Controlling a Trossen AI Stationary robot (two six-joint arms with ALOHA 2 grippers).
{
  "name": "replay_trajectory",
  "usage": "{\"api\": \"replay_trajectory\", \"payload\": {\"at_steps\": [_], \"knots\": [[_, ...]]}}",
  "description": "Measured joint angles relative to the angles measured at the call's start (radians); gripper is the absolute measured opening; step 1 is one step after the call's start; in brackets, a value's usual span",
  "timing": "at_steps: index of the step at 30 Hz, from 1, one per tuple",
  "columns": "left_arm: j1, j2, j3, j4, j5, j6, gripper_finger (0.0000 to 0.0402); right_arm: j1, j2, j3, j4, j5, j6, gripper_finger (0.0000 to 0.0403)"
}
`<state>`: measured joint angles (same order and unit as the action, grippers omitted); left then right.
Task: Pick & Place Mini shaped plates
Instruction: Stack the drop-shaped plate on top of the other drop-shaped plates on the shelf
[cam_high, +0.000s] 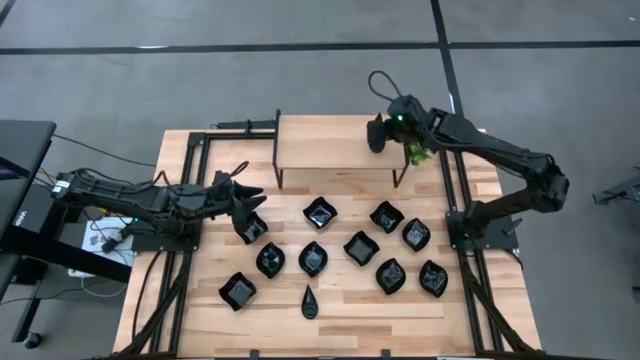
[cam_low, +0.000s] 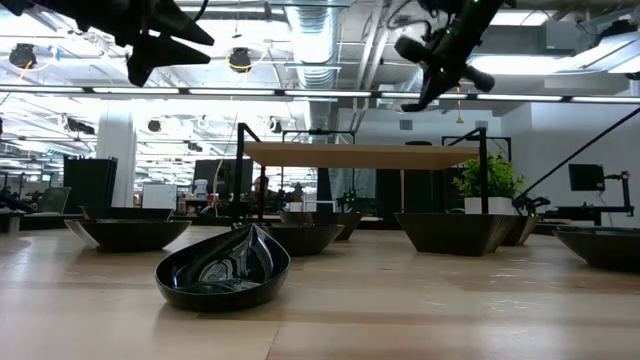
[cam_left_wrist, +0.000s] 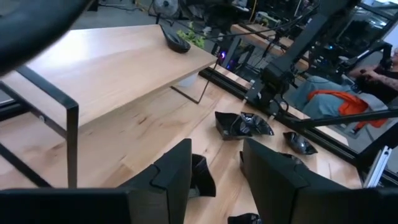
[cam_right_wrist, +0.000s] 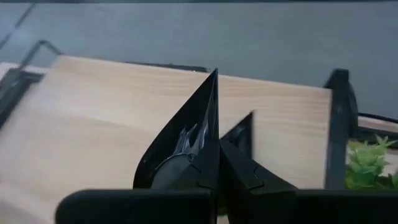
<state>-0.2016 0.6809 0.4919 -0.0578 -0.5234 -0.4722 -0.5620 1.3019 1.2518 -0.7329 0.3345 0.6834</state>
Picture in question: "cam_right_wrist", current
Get thin black power cable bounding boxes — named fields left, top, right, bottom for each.
left=357, top=111, right=398, bottom=125

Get small wooden shelf black legs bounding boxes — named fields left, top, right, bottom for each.
left=0, top=39, right=359, bottom=224

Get green plant white pot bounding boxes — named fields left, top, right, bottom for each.
left=344, top=134, right=398, bottom=190

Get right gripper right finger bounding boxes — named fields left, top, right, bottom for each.
left=220, top=139, right=298, bottom=224

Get black aluminium table frame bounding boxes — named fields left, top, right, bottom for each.
left=0, top=67, right=398, bottom=142

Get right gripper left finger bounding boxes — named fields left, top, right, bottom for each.
left=178, top=139, right=220, bottom=190

